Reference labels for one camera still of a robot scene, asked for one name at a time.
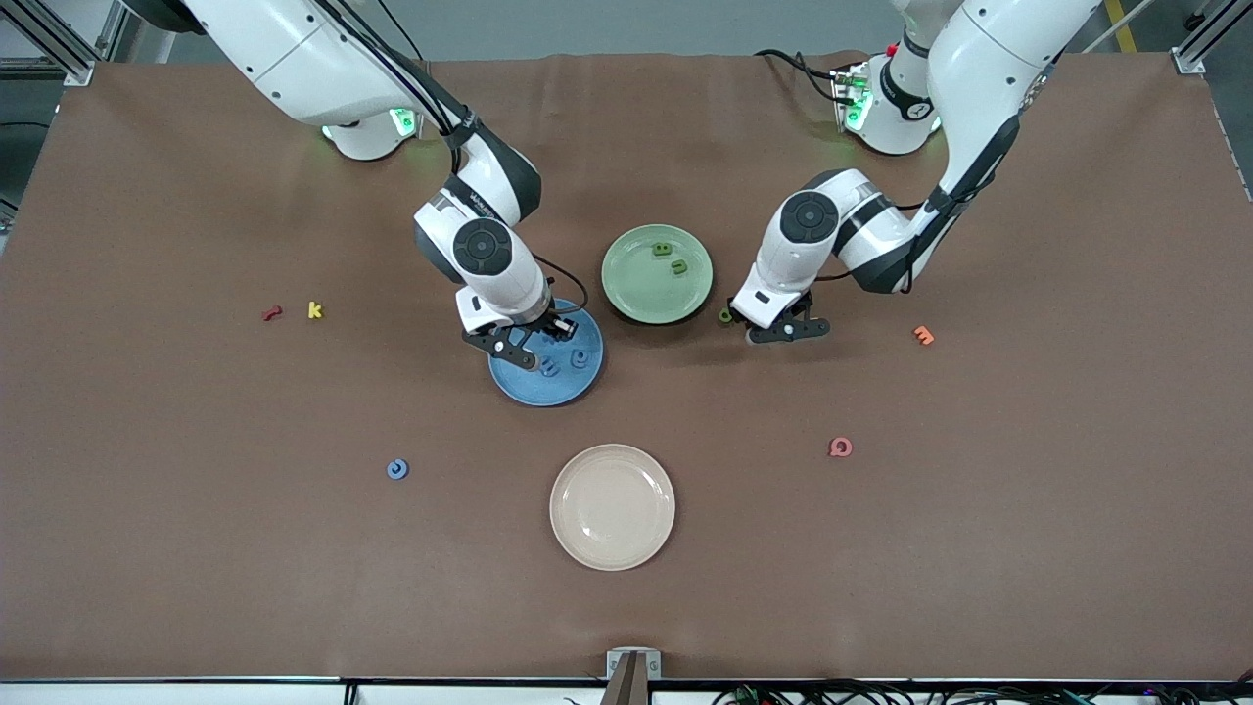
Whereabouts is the blue plate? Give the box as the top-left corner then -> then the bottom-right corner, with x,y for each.
487,298 -> 605,407

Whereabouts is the light green plate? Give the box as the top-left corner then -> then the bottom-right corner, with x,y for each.
601,224 -> 714,325

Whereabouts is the beige plate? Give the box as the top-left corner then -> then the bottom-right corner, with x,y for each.
549,444 -> 676,572

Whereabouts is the brown table cover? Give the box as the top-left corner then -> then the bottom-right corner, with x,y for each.
0,51 -> 1253,682

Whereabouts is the black base cable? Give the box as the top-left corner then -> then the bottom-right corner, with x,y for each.
754,47 -> 853,104

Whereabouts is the grey metal bracket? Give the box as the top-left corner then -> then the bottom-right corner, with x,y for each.
606,648 -> 663,681

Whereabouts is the grey camera pole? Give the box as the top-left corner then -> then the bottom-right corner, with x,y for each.
600,654 -> 651,705

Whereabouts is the black cable bundle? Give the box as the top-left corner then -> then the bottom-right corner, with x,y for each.
713,679 -> 1253,705

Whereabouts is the aluminium frame profile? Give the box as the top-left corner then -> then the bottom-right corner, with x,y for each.
0,0 -> 133,89
1170,0 -> 1253,74

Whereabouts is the white table edge rail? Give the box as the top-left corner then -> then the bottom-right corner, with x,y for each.
0,678 -> 1253,705

